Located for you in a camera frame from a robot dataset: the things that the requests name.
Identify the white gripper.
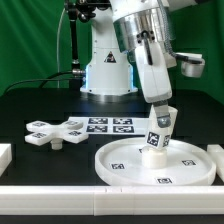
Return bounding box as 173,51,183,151
135,43,172,128

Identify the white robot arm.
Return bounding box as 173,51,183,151
81,0,206,128

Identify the white round table top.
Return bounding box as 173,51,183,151
95,137,216,186

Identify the white sheet with markers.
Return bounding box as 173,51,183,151
69,117,148,135

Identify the white right fence block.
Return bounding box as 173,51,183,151
207,144,224,182

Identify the white fence block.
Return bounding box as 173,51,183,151
0,144,12,176
207,144,224,182

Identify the white cross-shaped table base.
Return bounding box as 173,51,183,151
25,120,88,150

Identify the white left fence block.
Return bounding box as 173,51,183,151
0,144,12,176

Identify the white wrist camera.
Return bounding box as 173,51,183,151
164,52,205,78

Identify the black cable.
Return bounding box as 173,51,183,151
2,69,86,98

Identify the grey cable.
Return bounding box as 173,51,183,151
56,8,67,89

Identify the black camera stand pole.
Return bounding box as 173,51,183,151
64,0,111,91

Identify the white front fence rail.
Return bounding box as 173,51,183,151
0,186,224,216

